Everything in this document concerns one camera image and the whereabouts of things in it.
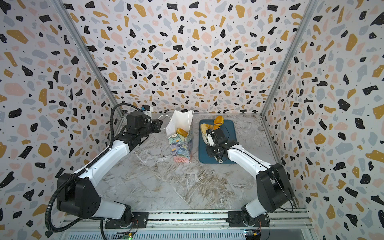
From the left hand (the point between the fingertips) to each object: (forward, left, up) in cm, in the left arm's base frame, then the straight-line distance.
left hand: (162, 118), depth 81 cm
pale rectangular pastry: (+6, -23, -15) cm, 28 cm away
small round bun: (+20, -35, -23) cm, 47 cm away
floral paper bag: (-11, -10, -12) cm, 19 cm away
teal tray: (+17, -43, -27) cm, 53 cm away
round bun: (+14, -33, -23) cm, 43 cm away
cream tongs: (-3, -23, -14) cm, 28 cm away
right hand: (-8, -25, -15) cm, 30 cm away
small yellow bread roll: (+4, -9, -17) cm, 19 cm away
